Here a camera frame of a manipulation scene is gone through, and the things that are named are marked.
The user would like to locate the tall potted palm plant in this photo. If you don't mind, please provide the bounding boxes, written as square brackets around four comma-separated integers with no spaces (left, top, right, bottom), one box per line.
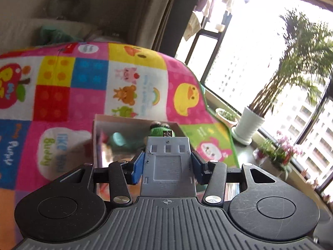
[231,9,332,146]

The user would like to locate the grey round wall ornament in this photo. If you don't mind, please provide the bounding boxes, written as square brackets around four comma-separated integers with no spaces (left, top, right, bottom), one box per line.
[44,0,91,21]

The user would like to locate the small terracotta plant pot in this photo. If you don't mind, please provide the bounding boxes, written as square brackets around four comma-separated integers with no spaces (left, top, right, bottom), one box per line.
[215,108,238,128]

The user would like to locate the teal knitted cloth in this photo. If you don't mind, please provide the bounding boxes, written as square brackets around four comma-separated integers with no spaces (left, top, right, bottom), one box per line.
[38,26,82,45]

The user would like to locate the grey plastic device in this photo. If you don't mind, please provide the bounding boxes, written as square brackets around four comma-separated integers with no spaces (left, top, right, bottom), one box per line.
[140,137,196,198]

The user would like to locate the colourful cartoon play mat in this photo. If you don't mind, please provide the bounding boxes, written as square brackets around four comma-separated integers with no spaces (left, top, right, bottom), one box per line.
[1,42,238,249]

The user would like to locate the pink orchid pot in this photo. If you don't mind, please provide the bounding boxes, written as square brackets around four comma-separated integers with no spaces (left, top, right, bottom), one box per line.
[253,130,303,181]

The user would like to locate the green crochet doll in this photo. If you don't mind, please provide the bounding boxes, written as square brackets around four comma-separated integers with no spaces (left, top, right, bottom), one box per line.
[148,121,175,137]

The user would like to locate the teal plastic hand crank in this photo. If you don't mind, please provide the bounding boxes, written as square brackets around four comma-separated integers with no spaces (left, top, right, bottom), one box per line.
[107,132,130,150]

